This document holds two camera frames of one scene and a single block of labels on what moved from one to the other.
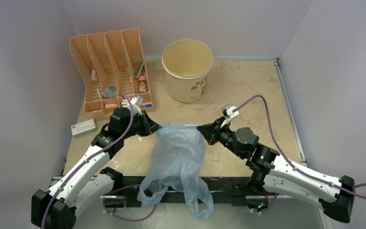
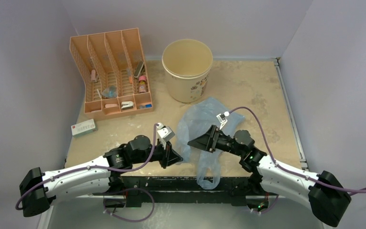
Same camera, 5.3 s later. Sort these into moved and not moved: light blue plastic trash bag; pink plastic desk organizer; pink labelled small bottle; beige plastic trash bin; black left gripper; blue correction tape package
Moved: black left gripper; light blue plastic trash bag
Not moved: beige plastic trash bin; pink labelled small bottle; blue correction tape package; pink plastic desk organizer
